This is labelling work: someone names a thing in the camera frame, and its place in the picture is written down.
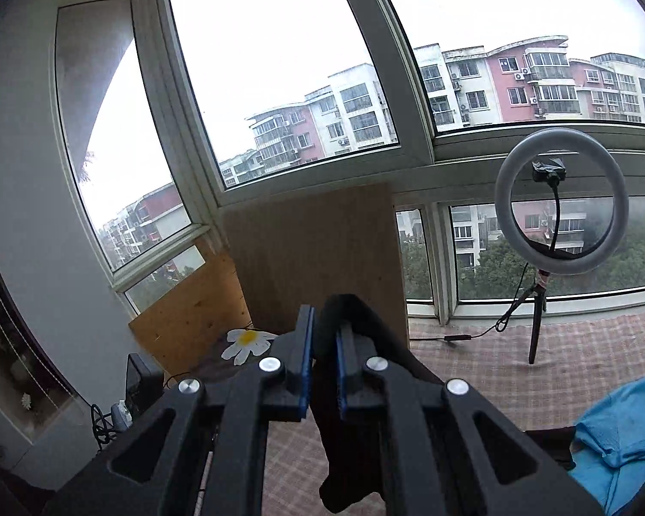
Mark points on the light wooden board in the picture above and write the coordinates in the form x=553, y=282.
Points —
x=301, y=250

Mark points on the orange wooden board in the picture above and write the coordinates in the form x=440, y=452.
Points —
x=180, y=329

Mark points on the white daisy flower decoration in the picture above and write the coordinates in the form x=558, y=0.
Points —
x=242, y=344

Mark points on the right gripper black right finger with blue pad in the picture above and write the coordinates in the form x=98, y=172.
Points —
x=440, y=448

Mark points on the blue striped shirt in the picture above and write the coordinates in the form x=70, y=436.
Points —
x=610, y=462

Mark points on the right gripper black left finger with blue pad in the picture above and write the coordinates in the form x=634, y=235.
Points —
x=200, y=449

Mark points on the black garment yellow stripes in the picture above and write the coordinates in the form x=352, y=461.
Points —
x=340, y=311

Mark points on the pink plaid bed sheet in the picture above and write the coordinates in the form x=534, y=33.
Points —
x=577, y=364

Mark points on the black box device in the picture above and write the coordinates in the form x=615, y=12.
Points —
x=144, y=383

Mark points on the black tripod stand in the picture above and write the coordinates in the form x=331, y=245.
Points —
x=538, y=291

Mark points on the white ring light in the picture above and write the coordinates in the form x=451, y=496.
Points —
x=561, y=139

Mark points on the black phone clamp gooseneck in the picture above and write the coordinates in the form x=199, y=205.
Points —
x=551, y=172

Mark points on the white power strip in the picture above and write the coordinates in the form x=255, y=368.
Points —
x=121, y=416

